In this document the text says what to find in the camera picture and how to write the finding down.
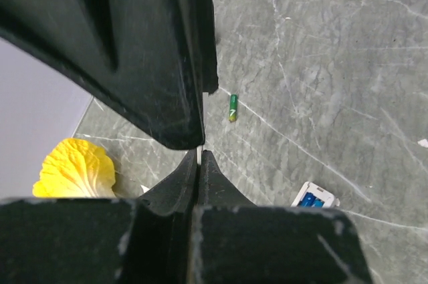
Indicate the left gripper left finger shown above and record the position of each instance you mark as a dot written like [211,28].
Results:
[93,240]

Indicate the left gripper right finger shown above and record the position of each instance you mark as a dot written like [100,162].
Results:
[234,241]

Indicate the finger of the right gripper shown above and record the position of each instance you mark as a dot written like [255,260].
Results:
[207,44]
[140,57]

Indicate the grey white remote control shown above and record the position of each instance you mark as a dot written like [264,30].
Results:
[330,201]

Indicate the white battery cover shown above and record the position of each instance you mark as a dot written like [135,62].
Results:
[201,148]

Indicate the blue AAA battery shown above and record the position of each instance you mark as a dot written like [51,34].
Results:
[311,200]

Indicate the green AAA battery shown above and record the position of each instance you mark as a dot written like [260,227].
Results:
[232,117]

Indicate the yellow cabbage toy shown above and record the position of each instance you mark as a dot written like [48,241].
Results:
[76,168]

